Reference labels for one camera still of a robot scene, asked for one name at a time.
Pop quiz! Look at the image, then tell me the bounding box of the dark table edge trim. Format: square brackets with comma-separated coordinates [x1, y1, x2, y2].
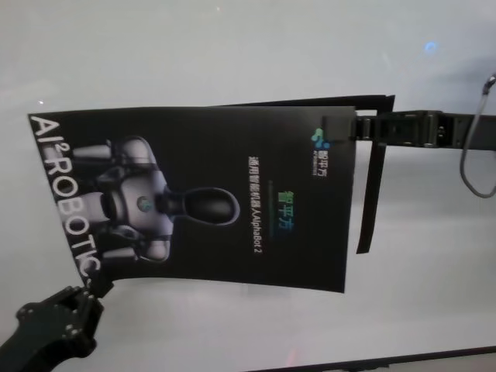
[381, 350, 496, 372]

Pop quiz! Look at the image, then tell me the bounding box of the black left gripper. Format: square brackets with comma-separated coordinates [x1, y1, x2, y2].
[0, 268, 115, 372]

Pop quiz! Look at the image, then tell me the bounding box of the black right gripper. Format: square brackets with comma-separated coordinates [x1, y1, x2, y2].
[322, 109, 496, 150]

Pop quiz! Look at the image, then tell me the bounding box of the black tape frame outline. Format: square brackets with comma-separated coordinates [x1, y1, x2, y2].
[208, 94, 396, 256]

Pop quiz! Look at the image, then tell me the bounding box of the grey right arm cable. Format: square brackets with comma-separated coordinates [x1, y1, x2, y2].
[459, 73, 496, 198]

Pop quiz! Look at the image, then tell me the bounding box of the black robot print poster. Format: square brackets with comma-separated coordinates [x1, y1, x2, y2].
[26, 105, 357, 295]

